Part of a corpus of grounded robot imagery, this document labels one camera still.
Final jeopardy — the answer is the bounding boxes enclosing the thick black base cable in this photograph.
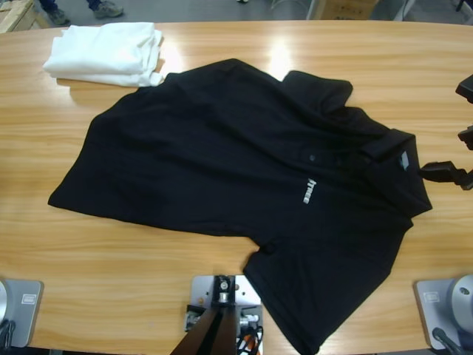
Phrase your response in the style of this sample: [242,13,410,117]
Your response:
[432,327,465,355]
[0,319,18,349]

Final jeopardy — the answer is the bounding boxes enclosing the arm grey base plate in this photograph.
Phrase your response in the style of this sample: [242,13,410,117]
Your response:
[0,279,44,348]
[412,274,473,351]

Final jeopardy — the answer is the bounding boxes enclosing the brown cardboard box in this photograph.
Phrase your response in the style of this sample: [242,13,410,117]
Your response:
[317,0,380,20]

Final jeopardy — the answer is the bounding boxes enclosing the wooden pallet stack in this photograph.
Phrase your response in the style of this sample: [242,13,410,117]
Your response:
[0,0,49,34]

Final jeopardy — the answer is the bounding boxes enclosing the bystander in blue jeans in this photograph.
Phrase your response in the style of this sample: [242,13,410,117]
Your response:
[38,0,125,27]

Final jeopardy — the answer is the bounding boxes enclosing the grey metal leg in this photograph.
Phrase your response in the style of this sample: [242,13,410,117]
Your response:
[304,0,326,20]

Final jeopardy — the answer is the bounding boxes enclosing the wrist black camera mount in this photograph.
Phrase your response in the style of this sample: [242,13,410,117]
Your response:
[455,75,473,104]

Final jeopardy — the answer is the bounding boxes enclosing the black polo shirt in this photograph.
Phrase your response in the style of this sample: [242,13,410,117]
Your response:
[47,58,434,353]

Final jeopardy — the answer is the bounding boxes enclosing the white metal frame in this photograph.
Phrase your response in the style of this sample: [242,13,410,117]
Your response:
[392,0,415,22]

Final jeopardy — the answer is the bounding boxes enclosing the dark camera post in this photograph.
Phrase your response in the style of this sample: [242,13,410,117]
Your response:
[171,275,237,355]

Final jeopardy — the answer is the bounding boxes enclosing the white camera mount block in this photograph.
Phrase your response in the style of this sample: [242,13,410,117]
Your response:
[183,274,265,355]

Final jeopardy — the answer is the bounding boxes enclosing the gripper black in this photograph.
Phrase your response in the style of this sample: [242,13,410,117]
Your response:
[417,124,473,192]

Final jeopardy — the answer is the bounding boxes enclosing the orange black cable bundle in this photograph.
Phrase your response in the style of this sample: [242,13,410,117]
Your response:
[236,325,265,355]

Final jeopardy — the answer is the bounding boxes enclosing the white folded cloth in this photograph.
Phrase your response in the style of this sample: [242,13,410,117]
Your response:
[42,21,165,89]

